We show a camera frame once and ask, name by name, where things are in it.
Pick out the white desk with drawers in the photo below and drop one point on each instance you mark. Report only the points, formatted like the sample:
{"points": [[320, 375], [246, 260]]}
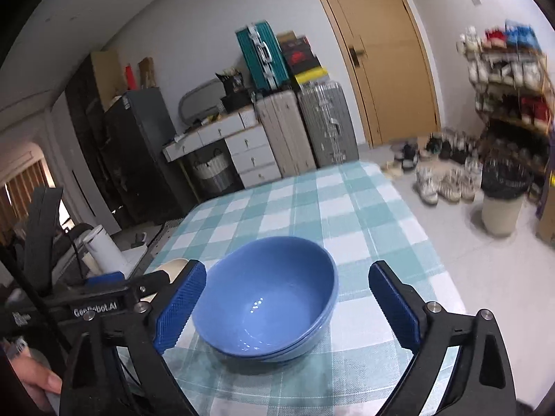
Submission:
{"points": [[251, 151]]}

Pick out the person's left hand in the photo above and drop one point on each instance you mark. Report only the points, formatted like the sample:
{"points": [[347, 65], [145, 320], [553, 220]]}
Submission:
{"points": [[39, 377]]}

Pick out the yellow black shoe box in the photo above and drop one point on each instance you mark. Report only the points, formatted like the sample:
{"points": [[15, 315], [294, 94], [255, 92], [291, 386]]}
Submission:
{"points": [[310, 79]]}

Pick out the black wardrobe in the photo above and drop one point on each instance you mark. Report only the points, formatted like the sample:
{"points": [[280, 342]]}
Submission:
{"points": [[86, 117]]}

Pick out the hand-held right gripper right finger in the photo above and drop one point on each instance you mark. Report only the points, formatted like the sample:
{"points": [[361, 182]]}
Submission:
{"points": [[394, 307]]}

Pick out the grey oval mirror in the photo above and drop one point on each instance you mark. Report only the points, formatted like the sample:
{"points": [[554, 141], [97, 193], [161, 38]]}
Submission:
{"points": [[199, 99]]}

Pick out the teal plaid tablecloth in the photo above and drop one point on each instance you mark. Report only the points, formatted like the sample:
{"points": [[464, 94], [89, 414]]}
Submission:
{"points": [[347, 225]]}

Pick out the grey slipper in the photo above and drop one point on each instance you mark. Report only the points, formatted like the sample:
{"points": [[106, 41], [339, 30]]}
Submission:
{"points": [[139, 239]]}

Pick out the trash bin with black bag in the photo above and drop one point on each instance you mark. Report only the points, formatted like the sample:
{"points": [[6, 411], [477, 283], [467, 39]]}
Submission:
{"points": [[498, 216]]}

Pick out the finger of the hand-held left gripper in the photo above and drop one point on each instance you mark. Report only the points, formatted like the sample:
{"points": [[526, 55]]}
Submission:
{"points": [[147, 282], [106, 278]]}

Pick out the black storage box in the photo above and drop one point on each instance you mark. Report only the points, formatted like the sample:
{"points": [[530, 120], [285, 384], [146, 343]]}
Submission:
{"points": [[234, 91]]}

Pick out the cream patterned rug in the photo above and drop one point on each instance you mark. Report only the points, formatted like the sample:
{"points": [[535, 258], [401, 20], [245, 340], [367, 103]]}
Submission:
{"points": [[169, 227]]}

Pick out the beige suitcase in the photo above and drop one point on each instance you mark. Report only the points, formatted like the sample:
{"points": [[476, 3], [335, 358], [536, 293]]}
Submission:
{"points": [[282, 134]]}

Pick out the shoe rack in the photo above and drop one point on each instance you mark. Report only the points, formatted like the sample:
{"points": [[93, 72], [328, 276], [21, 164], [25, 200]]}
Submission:
{"points": [[507, 73]]}

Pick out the wooden door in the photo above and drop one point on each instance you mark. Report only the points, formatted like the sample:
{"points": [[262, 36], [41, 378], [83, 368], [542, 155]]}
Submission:
{"points": [[381, 52]]}

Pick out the cardboard box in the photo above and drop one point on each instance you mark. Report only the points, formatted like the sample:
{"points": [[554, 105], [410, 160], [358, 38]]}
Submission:
{"points": [[547, 225]]}

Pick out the silver suitcase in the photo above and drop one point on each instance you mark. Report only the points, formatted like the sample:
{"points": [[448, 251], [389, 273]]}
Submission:
{"points": [[327, 125]]}

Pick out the pile of shoes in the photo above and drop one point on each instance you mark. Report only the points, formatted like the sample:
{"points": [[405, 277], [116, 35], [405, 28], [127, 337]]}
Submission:
{"points": [[442, 186]]}

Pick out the black red print shoe box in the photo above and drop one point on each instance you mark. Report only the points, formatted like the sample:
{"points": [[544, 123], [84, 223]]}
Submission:
{"points": [[299, 55]]}

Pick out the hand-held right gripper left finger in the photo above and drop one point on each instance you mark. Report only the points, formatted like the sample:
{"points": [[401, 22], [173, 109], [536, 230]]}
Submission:
{"points": [[180, 303]]}

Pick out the cream plate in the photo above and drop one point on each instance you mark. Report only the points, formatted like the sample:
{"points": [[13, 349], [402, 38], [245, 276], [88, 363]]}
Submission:
{"points": [[175, 268]]}

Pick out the grey white laundry basket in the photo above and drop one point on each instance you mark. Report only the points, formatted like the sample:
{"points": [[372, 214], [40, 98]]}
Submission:
{"points": [[212, 173]]}

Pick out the brown curtain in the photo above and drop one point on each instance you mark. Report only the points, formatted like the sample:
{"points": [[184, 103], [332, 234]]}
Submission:
{"points": [[21, 182]]}

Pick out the white cylindrical bucket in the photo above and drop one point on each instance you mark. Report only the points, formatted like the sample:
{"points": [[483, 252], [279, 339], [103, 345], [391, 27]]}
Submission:
{"points": [[104, 249]]}

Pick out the teal suitcase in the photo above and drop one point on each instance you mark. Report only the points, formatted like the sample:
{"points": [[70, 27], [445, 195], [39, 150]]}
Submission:
{"points": [[260, 56]]}

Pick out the dark grey cabinet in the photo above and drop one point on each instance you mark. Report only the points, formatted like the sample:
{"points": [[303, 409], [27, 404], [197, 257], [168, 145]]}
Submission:
{"points": [[138, 151]]}

